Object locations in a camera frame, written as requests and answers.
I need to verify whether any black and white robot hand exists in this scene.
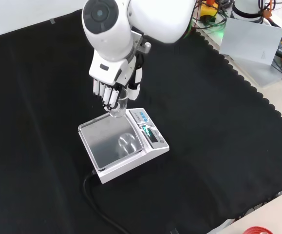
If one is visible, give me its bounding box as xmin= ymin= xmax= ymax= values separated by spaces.
xmin=89 ymin=48 xmax=144 ymax=112

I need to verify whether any small clear glass beaker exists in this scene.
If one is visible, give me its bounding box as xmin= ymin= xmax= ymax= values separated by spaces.
xmin=109 ymin=89 xmax=129 ymax=119

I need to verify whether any white electronic balance steel pan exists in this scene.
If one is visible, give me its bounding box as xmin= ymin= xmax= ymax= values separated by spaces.
xmin=78 ymin=108 xmax=170 ymax=185

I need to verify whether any black bench cloth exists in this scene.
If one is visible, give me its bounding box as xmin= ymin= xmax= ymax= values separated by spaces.
xmin=0 ymin=9 xmax=282 ymax=234

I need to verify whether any yellow stop button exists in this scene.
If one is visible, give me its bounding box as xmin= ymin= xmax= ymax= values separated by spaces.
xmin=200 ymin=0 xmax=221 ymax=18

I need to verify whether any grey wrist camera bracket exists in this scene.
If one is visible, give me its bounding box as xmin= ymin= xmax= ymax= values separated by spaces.
xmin=130 ymin=31 xmax=152 ymax=55

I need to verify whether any green cable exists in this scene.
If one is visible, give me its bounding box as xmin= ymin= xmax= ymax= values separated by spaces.
xmin=196 ymin=17 xmax=227 ymax=32

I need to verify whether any black balance power cable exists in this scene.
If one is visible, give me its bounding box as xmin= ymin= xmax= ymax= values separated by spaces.
xmin=83 ymin=170 xmax=142 ymax=234

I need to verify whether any orange cable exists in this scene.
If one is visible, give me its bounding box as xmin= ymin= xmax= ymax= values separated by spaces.
xmin=258 ymin=0 xmax=274 ymax=22

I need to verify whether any red ring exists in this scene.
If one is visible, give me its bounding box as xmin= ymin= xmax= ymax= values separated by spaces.
xmin=243 ymin=226 xmax=274 ymax=234

